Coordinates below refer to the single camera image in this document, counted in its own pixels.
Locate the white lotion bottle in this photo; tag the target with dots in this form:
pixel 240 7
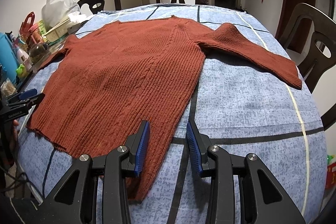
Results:
pixel 23 57

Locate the dark wooden chair right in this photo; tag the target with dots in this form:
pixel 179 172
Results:
pixel 321 55

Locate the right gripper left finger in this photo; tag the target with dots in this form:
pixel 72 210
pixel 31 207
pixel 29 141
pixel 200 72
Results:
pixel 74 198

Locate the white plastic bag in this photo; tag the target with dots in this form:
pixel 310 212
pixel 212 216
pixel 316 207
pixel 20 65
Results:
pixel 55 11

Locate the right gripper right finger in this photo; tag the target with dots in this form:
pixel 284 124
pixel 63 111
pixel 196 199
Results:
pixel 262 197

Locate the blue checked table cloth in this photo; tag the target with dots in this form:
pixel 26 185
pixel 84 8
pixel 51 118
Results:
pixel 240 108

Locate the woven tissue box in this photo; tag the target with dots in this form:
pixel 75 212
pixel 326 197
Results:
pixel 57 32

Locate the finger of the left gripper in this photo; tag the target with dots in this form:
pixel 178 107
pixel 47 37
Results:
pixel 12 111
pixel 22 96

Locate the green toy figure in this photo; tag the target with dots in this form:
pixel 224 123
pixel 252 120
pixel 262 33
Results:
pixel 22 71

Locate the dark wooden chair left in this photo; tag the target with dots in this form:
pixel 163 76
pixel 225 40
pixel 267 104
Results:
pixel 97 6

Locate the left hand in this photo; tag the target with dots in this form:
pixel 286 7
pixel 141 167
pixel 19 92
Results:
pixel 14 138

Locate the rust red knit sweater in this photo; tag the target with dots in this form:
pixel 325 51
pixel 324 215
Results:
pixel 112 79

